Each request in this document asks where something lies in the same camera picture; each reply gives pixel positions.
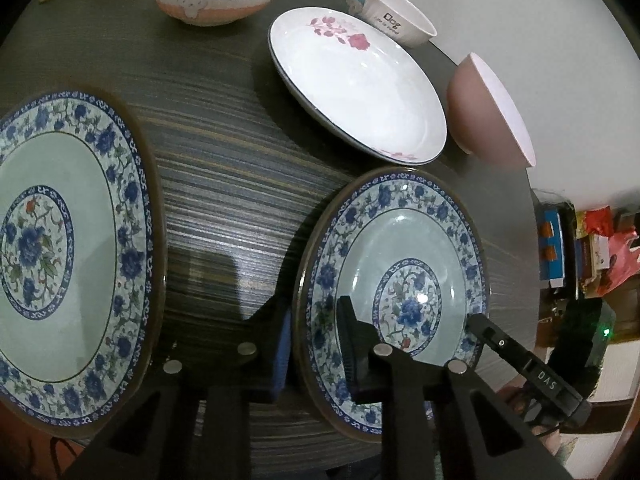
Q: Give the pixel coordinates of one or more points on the small white blue print bowl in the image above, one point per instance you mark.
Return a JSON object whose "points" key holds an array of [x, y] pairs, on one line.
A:
{"points": [[390, 10]]}

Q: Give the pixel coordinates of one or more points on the small blue floral plate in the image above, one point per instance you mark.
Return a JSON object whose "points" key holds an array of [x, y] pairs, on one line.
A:
{"points": [[400, 240]]}

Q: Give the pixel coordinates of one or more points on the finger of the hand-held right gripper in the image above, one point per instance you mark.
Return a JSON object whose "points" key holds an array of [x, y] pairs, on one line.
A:
{"points": [[530, 370]]}

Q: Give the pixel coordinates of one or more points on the large blue floral plate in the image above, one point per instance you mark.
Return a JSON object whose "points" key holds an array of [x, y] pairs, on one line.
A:
{"points": [[75, 260]]}

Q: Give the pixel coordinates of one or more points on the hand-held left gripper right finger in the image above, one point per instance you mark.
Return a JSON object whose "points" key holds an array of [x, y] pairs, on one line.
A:
{"points": [[346, 350]]}

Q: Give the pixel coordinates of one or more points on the white plate with pink flowers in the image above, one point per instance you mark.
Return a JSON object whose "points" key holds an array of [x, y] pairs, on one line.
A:
{"points": [[350, 85]]}

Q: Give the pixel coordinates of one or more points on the pink bowl with white inside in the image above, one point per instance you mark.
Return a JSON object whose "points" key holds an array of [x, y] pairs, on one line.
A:
{"points": [[475, 110]]}

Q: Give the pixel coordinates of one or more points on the blue box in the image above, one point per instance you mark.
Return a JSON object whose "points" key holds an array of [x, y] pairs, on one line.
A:
{"points": [[552, 245]]}

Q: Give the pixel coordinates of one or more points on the red plastic bag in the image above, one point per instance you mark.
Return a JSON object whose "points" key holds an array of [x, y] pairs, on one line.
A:
{"points": [[617, 255]]}

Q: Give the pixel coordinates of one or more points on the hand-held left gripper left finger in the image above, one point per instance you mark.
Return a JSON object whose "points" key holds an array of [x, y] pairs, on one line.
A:
{"points": [[281, 355]]}

